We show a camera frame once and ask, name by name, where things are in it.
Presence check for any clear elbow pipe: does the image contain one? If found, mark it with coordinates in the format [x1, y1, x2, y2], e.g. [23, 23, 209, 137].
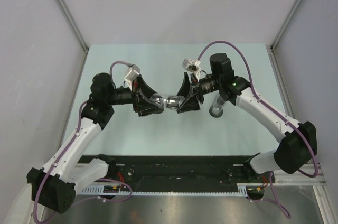
[150, 92, 167, 109]
[164, 95, 185, 110]

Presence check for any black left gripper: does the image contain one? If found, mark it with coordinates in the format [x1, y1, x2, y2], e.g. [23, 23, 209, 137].
[106, 75, 164, 117]

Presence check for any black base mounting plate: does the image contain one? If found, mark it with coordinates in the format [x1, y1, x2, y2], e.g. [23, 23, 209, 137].
[78, 154, 270, 191]

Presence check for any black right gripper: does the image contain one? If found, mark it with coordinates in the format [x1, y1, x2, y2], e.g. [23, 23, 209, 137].
[174, 72, 222, 113]

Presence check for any aluminium frame post right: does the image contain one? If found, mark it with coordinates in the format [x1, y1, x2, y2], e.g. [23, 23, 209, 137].
[270, 0, 304, 52]

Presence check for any aluminium frame post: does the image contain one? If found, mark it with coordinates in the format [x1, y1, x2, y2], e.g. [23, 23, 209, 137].
[55, 0, 89, 54]
[270, 0, 304, 52]

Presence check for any white slotted cable duct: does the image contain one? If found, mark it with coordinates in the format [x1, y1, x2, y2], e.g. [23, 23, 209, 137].
[75, 183, 273, 196]

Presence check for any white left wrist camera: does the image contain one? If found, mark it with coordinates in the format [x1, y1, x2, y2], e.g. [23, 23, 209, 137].
[124, 64, 140, 90]

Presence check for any aluminium frame rail right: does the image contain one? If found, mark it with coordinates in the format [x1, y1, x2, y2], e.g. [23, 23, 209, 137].
[267, 46, 337, 223]

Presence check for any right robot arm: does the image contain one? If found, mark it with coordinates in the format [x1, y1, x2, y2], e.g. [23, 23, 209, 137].
[177, 53, 317, 182]

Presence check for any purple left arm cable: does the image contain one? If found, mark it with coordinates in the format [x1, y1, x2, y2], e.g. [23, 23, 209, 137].
[31, 60, 134, 223]

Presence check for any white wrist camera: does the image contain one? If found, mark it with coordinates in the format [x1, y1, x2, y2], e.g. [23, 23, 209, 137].
[124, 64, 140, 90]
[182, 59, 201, 72]

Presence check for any aluminium frame post left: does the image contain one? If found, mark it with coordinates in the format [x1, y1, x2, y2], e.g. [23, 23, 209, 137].
[55, 0, 89, 54]

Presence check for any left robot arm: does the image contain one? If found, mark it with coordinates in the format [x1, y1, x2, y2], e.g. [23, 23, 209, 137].
[27, 73, 164, 213]

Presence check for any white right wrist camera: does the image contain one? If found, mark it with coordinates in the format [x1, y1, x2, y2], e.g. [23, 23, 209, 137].
[182, 59, 201, 72]

